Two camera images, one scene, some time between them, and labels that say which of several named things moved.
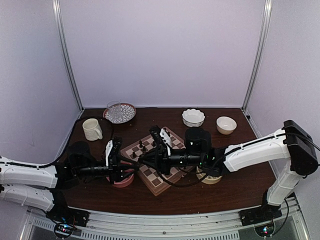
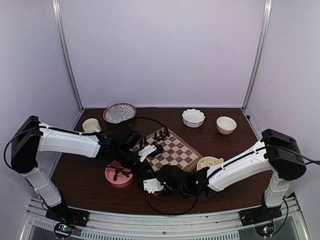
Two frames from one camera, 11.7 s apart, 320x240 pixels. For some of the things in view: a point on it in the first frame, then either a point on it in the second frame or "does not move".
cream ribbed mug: x=92 y=130 does not move
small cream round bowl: x=225 y=125 does not move
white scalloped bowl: x=193 y=117 does not move
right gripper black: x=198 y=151 to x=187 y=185
